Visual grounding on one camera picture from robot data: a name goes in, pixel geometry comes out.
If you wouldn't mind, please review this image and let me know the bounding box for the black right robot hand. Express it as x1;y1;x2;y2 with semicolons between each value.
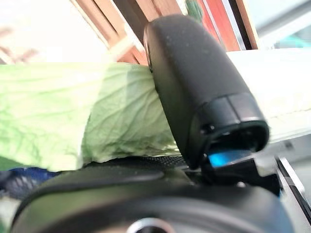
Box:
11;14;300;233

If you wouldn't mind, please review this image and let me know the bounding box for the blue plastic shopping basket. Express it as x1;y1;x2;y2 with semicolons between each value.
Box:
0;166;56;201

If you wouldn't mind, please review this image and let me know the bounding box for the napa cabbage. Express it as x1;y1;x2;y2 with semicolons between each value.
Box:
0;48;311;172

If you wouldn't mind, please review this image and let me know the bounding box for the wooden vegetable display stand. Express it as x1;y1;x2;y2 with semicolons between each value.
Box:
69;0;259;66

